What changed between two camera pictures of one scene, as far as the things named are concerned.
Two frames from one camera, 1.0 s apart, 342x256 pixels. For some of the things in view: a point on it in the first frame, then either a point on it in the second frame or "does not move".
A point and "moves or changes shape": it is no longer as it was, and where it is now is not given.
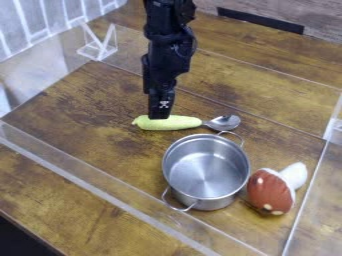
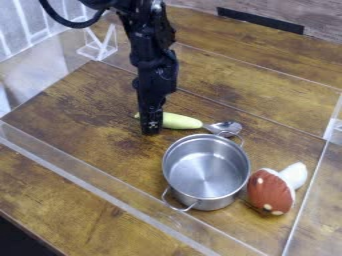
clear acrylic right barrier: x=316 y=235 does not move
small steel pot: x=206 y=168 does not move
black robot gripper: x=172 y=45 → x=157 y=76
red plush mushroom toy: x=272 y=189 does not move
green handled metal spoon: x=180 y=123 moves or changes shape
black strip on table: x=261 y=21 does not move
